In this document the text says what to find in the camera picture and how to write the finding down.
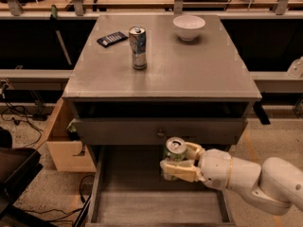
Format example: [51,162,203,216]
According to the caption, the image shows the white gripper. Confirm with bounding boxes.
[160,142,232,190]

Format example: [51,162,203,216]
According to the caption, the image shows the green soda can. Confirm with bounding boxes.
[160,137,187,167]

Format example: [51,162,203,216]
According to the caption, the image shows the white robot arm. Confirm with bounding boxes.
[160,137,303,216]

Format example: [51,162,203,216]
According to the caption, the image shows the grey top drawer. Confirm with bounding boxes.
[73,118,247,146]

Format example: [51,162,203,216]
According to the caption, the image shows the open grey middle drawer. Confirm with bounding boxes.
[85,146,236,227]

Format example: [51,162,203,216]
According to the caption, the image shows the grey wooden drawer cabinet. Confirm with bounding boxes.
[62,13,263,227]

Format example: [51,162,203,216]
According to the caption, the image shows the tall silver blue can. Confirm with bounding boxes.
[129,26,147,70]

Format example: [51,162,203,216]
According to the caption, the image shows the light wooden box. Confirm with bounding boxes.
[39,98,96,172]

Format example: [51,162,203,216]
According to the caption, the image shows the white ceramic bowl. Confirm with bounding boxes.
[173,15,205,41]

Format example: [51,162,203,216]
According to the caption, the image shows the black floor cables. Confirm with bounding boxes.
[0,82,44,149]

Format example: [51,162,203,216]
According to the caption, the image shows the green handled tool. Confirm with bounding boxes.
[50,5,72,66]

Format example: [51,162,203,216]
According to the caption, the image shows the metal railing frame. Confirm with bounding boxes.
[0,0,303,19]

